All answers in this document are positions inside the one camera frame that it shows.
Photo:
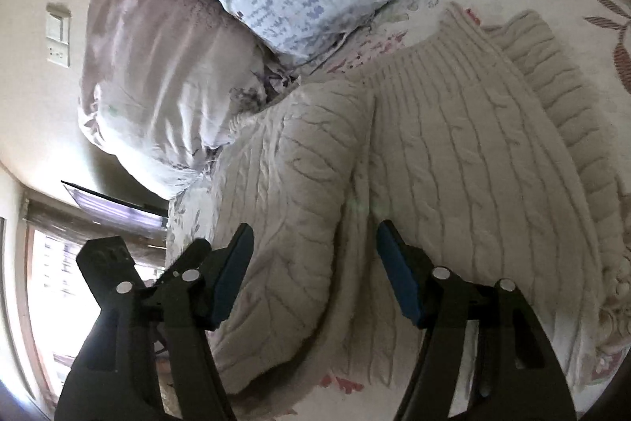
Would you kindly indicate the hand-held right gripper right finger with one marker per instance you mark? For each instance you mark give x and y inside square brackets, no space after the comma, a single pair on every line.
[399,278]

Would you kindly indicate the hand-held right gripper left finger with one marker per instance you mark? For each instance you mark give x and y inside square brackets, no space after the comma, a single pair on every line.
[231,273]

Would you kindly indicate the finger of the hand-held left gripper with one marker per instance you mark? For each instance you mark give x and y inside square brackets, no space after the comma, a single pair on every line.
[187,253]
[103,256]

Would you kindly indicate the window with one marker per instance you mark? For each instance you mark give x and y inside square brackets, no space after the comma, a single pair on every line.
[54,302]

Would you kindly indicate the lilac floral pillow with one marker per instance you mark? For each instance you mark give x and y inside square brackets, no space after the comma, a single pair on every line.
[157,71]

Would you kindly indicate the white wall switch panel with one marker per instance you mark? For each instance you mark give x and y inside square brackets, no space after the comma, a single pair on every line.
[58,36]

